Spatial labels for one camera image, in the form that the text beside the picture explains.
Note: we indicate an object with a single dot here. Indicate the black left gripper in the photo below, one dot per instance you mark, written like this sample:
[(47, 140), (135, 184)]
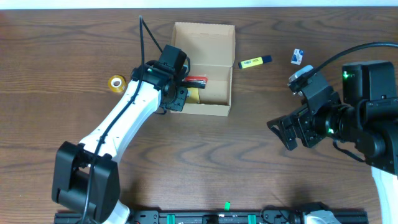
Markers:
[(179, 98)]

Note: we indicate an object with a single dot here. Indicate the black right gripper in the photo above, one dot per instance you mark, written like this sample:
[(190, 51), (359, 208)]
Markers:
[(298, 129)]

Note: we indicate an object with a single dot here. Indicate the yellow sticky note pad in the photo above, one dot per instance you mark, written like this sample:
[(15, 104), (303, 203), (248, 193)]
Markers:
[(193, 96)]

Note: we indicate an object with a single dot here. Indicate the yellow tape roll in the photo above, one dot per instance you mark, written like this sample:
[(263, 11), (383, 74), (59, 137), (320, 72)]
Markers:
[(117, 83)]

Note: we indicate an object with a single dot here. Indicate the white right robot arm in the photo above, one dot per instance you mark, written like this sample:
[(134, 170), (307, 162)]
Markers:
[(365, 115)]

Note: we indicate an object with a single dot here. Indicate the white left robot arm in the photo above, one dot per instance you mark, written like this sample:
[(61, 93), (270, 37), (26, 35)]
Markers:
[(86, 174)]

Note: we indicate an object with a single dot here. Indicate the red black stapler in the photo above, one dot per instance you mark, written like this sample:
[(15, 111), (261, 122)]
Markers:
[(195, 82)]

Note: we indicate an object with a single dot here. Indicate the open cardboard box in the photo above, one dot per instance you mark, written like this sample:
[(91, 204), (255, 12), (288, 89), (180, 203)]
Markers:
[(211, 49)]

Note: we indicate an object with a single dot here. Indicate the yellow highlighter with blue cap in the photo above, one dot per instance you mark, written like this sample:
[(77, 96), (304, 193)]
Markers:
[(255, 61)]

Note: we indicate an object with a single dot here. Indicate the small white blue eraser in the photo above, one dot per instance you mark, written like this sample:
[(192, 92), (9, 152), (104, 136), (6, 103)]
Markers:
[(297, 56)]

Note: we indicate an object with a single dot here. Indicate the small green clip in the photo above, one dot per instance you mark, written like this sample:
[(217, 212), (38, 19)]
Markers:
[(227, 206)]

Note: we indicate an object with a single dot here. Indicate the black mounting rail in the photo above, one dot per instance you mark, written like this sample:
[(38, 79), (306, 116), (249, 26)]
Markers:
[(315, 212)]

